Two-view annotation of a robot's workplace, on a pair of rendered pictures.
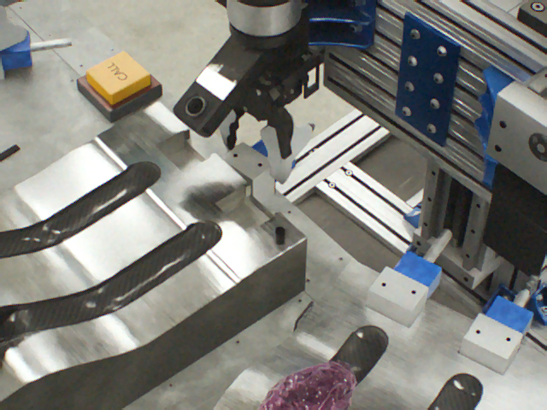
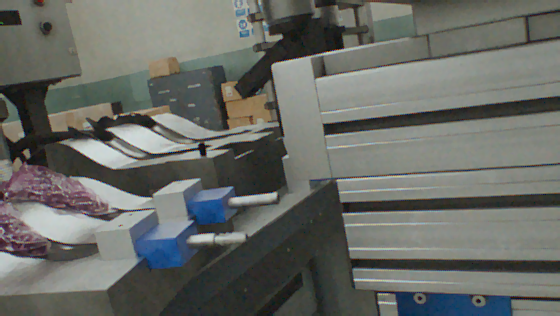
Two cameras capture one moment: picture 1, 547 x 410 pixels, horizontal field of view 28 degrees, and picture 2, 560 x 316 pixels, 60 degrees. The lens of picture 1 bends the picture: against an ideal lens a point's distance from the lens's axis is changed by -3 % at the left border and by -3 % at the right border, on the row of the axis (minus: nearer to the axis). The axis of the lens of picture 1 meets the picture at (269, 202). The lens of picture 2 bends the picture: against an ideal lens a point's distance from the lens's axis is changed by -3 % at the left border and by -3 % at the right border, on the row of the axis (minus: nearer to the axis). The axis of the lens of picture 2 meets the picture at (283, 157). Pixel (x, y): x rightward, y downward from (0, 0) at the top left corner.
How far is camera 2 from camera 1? 1.22 m
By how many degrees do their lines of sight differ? 70
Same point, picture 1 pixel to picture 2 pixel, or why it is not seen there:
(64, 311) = (128, 150)
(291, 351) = (120, 195)
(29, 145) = not seen: hidden behind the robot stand
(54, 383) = (70, 155)
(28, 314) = (114, 141)
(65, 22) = not seen: hidden behind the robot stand
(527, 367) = (109, 267)
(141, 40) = not seen: outside the picture
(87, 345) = (99, 154)
